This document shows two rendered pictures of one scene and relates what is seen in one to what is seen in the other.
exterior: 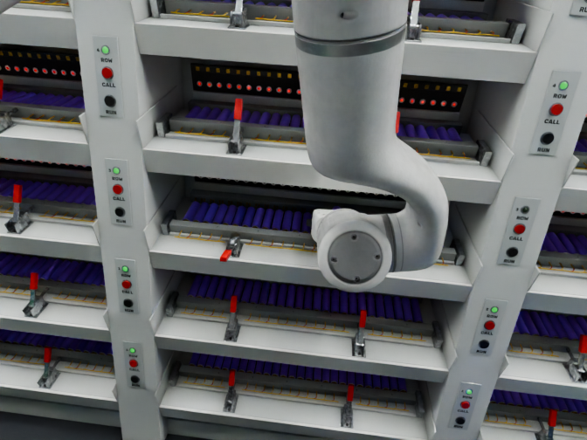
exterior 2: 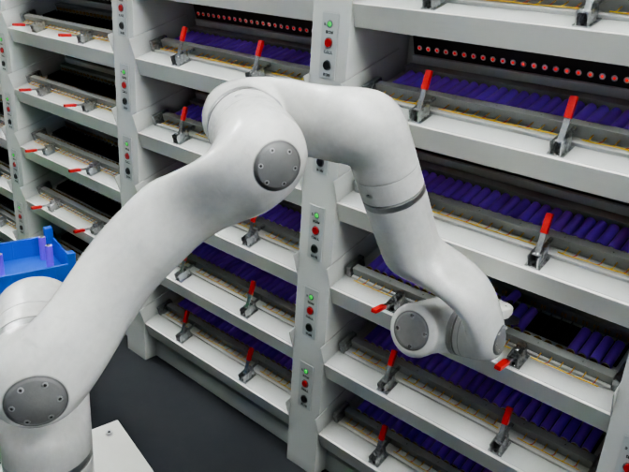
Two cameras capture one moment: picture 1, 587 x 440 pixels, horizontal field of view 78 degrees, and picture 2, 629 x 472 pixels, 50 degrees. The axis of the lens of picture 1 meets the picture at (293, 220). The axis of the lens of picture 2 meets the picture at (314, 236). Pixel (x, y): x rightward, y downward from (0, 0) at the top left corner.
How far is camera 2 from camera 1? 0.75 m
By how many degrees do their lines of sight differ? 35
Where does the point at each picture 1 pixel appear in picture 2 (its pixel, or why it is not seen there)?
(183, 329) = (347, 367)
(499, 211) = not seen: outside the picture
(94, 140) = (306, 188)
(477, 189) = (617, 311)
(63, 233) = (276, 255)
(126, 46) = not seen: hidden behind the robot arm
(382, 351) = (522, 459)
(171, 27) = not seen: hidden behind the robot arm
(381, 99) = (401, 235)
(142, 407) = (306, 428)
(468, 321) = (607, 455)
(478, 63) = (616, 185)
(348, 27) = (370, 200)
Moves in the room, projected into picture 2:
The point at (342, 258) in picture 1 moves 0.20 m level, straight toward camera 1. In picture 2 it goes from (402, 329) to (304, 373)
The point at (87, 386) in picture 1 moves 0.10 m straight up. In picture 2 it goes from (271, 393) to (272, 360)
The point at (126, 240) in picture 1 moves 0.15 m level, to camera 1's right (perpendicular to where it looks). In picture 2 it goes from (314, 273) to (372, 296)
